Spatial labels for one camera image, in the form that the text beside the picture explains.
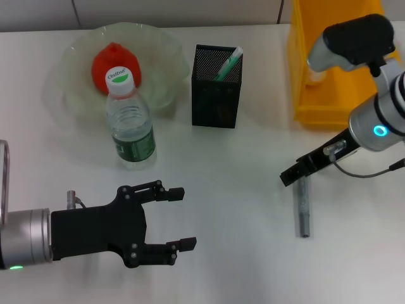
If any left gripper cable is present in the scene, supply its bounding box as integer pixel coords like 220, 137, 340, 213
65, 189, 88, 210

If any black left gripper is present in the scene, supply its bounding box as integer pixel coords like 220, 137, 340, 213
50, 179, 198, 269

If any green utility knife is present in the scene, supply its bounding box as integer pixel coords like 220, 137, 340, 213
213, 46, 245, 82

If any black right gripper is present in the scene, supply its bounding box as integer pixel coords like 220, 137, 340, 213
279, 129, 362, 188

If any clear water bottle green label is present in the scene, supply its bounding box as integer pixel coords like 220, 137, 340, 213
105, 65, 158, 171

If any grey marker pen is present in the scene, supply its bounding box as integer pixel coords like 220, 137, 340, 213
296, 175, 313, 239

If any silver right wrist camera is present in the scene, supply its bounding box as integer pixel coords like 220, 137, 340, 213
306, 13, 397, 77

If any pale green glass fruit plate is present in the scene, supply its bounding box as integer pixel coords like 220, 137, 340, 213
52, 22, 192, 125

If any yellow plastic bin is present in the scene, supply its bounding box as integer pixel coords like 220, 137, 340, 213
287, 0, 405, 130

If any black mesh pen holder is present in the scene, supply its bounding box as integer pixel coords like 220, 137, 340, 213
191, 44, 245, 130

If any grey right gripper cable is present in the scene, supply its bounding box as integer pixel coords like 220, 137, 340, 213
322, 139, 405, 179

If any red-orange orange fruit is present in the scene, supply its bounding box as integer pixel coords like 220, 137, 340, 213
91, 42, 142, 96

